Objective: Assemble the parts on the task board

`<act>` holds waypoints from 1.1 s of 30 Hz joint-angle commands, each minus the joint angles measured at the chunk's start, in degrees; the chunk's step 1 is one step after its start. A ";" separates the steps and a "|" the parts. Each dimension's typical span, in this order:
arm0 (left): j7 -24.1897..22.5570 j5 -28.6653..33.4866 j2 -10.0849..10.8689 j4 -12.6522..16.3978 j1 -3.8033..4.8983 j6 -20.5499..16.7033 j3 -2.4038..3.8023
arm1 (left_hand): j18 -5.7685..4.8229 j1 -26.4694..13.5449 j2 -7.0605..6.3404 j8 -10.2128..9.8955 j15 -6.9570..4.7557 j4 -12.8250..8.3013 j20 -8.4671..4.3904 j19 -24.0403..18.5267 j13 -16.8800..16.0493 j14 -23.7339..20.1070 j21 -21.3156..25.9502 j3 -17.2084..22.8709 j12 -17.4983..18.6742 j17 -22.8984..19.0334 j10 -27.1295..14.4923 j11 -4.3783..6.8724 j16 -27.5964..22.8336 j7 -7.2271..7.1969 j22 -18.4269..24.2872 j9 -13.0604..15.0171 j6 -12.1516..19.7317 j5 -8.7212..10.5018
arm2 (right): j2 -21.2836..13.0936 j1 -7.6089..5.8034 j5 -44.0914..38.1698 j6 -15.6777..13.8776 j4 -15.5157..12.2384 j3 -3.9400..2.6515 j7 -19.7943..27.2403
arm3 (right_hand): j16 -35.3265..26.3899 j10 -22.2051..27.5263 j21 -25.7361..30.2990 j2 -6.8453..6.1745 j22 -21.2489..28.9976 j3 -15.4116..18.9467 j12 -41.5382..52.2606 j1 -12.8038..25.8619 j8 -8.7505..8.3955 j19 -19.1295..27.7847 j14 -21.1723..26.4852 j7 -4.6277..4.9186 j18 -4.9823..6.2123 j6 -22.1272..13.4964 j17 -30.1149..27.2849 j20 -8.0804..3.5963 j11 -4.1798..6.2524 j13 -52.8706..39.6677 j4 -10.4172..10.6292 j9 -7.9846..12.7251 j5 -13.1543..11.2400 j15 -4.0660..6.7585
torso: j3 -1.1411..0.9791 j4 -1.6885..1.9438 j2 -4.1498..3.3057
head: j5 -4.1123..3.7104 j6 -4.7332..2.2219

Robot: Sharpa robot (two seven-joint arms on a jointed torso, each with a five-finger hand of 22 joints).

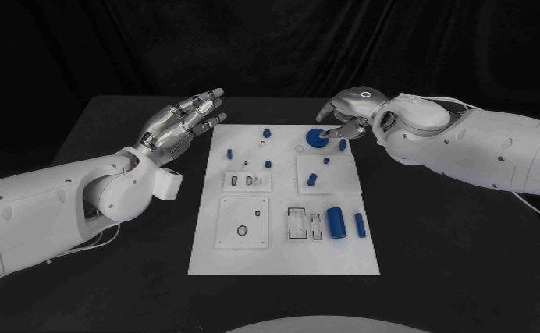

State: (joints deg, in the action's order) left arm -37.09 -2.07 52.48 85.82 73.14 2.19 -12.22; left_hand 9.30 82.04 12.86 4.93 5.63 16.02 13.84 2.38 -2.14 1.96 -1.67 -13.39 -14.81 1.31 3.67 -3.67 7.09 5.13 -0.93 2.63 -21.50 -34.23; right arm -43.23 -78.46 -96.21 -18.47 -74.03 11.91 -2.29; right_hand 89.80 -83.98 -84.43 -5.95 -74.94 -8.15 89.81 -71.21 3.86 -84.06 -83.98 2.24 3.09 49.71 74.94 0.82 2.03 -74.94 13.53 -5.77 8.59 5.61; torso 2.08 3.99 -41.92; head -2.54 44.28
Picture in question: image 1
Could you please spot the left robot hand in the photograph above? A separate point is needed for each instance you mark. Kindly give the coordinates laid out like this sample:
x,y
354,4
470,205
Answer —
x,y
176,125

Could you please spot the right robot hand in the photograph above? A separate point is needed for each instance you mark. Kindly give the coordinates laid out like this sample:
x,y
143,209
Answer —
x,y
358,99

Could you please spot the blue gear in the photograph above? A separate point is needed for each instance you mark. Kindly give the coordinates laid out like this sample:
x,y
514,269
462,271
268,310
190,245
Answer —
x,y
312,137

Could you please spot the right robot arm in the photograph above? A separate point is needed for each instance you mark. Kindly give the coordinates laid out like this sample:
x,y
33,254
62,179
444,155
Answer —
x,y
463,145

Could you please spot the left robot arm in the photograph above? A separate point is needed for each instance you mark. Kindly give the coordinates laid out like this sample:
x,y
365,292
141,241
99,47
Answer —
x,y
42,207

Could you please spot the white task board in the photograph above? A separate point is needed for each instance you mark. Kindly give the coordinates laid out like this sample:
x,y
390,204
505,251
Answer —
x,y
286,257

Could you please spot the short blue cylinder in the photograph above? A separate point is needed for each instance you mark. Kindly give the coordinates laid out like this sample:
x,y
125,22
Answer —
x,y
312,180

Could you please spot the thick blue cylinder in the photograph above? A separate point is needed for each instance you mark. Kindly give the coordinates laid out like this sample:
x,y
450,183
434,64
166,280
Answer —
x,y
336,223

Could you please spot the thin long blue cylinder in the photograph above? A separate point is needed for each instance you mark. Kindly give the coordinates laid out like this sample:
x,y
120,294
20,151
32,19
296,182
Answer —
x,y
359,225

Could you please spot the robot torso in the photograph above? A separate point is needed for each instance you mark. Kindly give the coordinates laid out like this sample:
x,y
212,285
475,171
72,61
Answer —
x,y
325,325

